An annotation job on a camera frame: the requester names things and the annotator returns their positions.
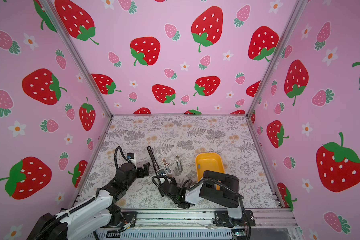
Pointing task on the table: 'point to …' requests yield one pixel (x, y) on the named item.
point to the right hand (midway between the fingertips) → (158, 180)
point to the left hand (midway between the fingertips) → (142, 163)
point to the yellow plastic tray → (208, 161)
